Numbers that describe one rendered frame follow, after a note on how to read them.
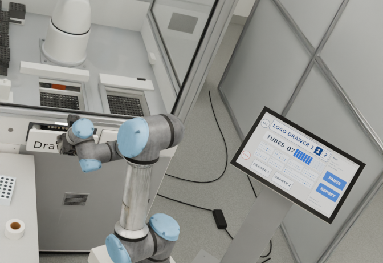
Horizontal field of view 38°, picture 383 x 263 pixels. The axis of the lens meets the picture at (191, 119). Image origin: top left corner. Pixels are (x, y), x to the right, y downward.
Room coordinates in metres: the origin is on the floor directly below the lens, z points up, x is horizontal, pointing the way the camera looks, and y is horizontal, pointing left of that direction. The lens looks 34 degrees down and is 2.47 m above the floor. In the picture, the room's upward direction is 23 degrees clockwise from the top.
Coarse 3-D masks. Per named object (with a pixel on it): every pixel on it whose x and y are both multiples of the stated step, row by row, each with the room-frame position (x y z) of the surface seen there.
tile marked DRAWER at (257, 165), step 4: (256, 160) 2.05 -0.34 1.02; (252, 164) 2.04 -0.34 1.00; (256, 164) 2.04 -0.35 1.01; (260, 164) 2.04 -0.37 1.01; (264, 164) 2.04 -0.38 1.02; (252, 168) 2.03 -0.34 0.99; (256, 168) 2.03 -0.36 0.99; (260, 168) 2.03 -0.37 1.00; (264, 168) 2.03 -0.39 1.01; (268, 168) 2.03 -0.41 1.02; (260, 172) 2.02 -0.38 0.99; (264, 172) 2.02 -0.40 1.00; (268, 172) 2.02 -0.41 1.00
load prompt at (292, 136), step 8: (272, 128) 2.16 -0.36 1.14; (280, 128) 2.16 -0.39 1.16; (288, 128) 2.16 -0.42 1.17; (288, 136) 2.14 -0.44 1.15; (296, 136) 2.15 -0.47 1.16; (304, 136) 2.15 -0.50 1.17; (296, 144) 2.12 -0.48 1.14; (304, 144) 2.12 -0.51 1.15; (312, 144) 2.13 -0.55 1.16; (312, 152) 2.11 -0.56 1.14; (320, 152) 2.11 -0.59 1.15; (328, 152) 2.11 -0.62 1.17
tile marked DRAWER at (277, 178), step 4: (276, 172) 2.03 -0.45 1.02; (272, 176) 2.01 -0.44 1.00; (276, 176) 2.02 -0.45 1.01; (280, 176) 2.02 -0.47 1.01; (284, 176) 2.02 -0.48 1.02; (272, 180) 2.00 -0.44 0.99; (276, 180) 2.00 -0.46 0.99; (280, 180) 2.01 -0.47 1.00; (284, 180) 2.01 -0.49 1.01; (288, 180) 2.01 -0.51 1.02; (280, 184) 1.99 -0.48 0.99; (284, 184) 2.00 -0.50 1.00; (288, 184) 2.00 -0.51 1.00; (292, 184) 2.00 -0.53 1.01; (288, 188) 1.99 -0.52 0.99
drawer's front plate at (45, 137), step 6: (30, 132) 1.74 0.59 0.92; (36, 132) 1.75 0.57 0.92; (42, 132) 1.76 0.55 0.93; (48, 132) 1.77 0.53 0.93; (54, 132) 1.79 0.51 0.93; (60, 132) 1.80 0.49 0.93; (66, 132) 1.82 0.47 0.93; (30, 138) 1.74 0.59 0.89; (36, 138) 1.75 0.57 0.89; (42, 138) 1.76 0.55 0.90; (48, 138) 1.78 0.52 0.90; (54, 138) 1.79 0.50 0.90; (96, 138) 1.87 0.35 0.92; (30, 144) 1.74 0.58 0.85; (36, 144) 1.76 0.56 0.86; (42, 144) 1.77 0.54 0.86; (48, 144) 1.78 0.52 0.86; (54, 144) 1.79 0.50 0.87; (30, 150) 1.75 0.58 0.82; (36, 150) 1.76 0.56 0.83; (42, 150) 1.77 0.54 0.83; (48, 150) 1.78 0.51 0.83; (54, 150) 1.79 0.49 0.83
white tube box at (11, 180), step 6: (0, 180) 1.55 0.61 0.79; (6, 180) 1.56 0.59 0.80; (12, 180) 1.58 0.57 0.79; (0, 186) 1.52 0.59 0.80; (6, 186) 1.54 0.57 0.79; (12, 186) 1.54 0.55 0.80; (0, 192) 1.49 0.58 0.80; (6, 192) 1.50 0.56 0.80; (12, 192) 1.51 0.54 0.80; (0, 198) 1.46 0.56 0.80; (6, 198) 1.48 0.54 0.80; (0, 204) 1.46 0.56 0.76; (6, 204) 1.47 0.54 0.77
